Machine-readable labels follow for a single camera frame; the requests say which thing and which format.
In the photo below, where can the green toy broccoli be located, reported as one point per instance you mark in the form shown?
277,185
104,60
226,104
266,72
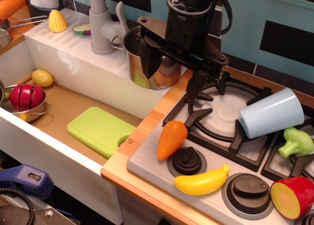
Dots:
297,141

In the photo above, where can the green plastic cutting board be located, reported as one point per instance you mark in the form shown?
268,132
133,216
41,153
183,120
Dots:
100,130

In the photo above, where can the purple toy eggplant slice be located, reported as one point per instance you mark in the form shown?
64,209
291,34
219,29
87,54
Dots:
82,29

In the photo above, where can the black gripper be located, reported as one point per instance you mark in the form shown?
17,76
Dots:
184,38

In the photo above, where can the middle black stove knob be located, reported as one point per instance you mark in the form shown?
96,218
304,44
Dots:
247,196

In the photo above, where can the small steel colander bowl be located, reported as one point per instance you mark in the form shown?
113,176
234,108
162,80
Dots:
27,116

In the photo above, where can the black burner grate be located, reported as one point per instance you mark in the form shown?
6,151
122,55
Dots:
277,167
212,120

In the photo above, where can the steel cooking pot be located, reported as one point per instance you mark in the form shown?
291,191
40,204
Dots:
148,68

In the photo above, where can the yellow toy corn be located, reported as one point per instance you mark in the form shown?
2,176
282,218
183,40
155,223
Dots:
57,22

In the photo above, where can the red toy apple half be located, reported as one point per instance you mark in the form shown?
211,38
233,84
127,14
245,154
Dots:
293,197

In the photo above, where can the yellow toy lemon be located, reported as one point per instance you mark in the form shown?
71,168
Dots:
42,78

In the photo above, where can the left black stove knob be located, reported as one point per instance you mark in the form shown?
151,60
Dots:
187,161

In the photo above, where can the yellow toy banana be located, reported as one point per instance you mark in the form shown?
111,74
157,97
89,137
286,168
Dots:
204,183

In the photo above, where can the right black stove knob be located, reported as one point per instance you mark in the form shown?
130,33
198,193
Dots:
305,220

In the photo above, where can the grey toy faucet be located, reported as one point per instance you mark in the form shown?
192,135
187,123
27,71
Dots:
103,28

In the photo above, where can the blue clamp handle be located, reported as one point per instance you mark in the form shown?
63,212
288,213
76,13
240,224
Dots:
28,180

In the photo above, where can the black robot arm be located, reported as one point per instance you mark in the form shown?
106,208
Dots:
200,5

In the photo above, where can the black stove knob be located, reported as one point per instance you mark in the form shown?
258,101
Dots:
305,220
247,196
187,161

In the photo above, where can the large orange toy carrot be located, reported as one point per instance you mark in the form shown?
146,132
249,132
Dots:
10,7

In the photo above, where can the red sliced toy tomato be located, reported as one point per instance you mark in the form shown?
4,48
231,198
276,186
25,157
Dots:
24,97

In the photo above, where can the white toy sink basin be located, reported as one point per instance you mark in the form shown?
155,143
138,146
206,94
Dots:
82,79

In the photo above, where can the steel pan with handle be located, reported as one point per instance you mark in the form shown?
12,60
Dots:
5,26

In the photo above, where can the grey toy stove top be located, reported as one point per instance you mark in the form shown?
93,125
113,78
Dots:
144,162

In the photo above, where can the right black burner grate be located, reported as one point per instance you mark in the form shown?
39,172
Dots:
277,167

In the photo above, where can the light blue plastic cup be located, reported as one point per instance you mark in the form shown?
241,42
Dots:
276,112

